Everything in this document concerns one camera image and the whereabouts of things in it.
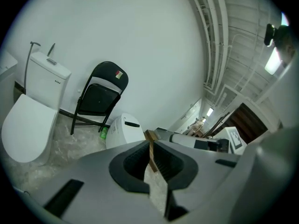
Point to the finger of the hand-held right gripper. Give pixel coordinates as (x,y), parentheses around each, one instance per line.
(183,140)

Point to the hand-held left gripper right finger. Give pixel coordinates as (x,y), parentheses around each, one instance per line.
(205,178)

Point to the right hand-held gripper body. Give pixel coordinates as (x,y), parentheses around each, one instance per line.
(236,141)

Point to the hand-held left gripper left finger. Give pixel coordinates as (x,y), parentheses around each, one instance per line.
(93,183)

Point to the black folding chair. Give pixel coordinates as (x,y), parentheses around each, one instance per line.
(105,99)

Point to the dark wooden door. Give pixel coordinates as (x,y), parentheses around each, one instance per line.
(247,122)

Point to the wooden steps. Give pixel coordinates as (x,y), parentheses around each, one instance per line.
(151,153)

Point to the rectangular ceiling light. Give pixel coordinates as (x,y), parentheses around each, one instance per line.
(209,111)
(272,62)

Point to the green bottle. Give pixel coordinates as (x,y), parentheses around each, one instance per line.
(104,133)

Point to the white oval smart toilet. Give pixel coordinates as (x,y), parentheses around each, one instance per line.
(126,134)

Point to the white toilet with tank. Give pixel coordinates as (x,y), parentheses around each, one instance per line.
(28,125)

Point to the green sticky note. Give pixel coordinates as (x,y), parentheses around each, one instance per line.
(119,75)

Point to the person's head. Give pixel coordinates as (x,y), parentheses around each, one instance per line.
(286,48)

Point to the white ceiling pipes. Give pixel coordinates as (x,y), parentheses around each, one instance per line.
(222,31)

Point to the black pole stand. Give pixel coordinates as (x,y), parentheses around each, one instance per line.
(27,64)

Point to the black flat bar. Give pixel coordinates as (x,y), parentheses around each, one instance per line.
(51,50)

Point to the black head camera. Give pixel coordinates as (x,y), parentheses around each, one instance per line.
(269,34)

